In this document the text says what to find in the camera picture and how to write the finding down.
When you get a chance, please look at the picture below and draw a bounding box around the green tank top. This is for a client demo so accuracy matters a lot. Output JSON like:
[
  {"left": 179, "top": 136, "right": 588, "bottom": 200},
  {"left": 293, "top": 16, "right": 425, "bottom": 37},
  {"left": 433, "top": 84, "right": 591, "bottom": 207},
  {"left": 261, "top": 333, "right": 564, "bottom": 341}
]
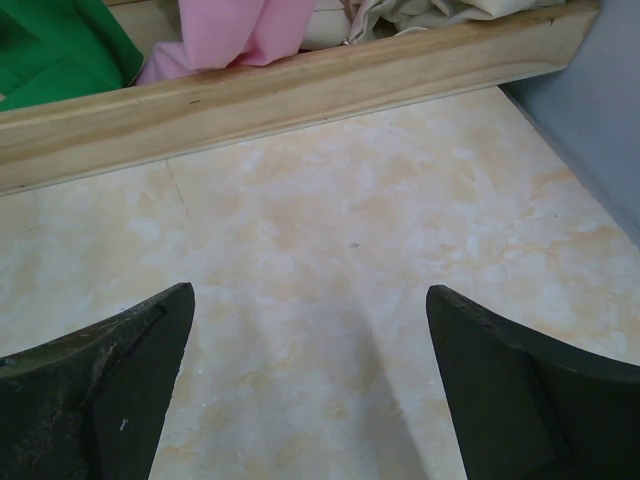
[{"left": 1, "top": 1, "right": 144, "bottom": 112}]

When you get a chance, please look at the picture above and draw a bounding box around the pink garment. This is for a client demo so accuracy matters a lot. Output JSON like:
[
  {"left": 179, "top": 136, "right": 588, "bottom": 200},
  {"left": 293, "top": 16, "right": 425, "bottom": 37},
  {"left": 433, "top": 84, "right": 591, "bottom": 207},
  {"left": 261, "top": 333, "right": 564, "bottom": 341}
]
[{"left": 136, "top": 0, "right": 315, "bottom": 85}]

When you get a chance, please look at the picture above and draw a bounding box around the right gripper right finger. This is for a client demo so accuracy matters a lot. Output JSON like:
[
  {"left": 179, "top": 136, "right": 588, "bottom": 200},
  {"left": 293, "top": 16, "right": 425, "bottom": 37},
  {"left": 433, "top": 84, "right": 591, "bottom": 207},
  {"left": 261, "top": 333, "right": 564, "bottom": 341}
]
[{"left": 426, "top": 285, "right": 639, "bottom": 479}]

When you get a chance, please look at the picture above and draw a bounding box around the wooden clothes rack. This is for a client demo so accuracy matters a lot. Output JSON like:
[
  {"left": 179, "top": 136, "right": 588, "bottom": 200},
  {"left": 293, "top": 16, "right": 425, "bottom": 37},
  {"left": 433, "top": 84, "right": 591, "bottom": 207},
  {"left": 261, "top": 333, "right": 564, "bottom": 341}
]
[{"left": 1, "top": 1, "right": 599, "bottom": 194}]

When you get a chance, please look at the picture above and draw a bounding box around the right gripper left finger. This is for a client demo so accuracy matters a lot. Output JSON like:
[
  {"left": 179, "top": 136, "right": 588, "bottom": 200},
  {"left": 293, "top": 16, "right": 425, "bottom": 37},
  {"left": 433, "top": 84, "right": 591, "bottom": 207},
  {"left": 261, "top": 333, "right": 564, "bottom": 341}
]
[{"left": 1, "top": 283, "right": 195, "bottom": 479}]

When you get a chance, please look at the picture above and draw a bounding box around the beige crumpled cloth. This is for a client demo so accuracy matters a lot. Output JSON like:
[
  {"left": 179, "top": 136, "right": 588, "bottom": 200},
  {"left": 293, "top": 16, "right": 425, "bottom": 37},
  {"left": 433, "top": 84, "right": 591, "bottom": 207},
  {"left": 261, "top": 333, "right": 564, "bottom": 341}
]
[{"left": 300, "top": 0, "right": 558, "bottom": 51}]

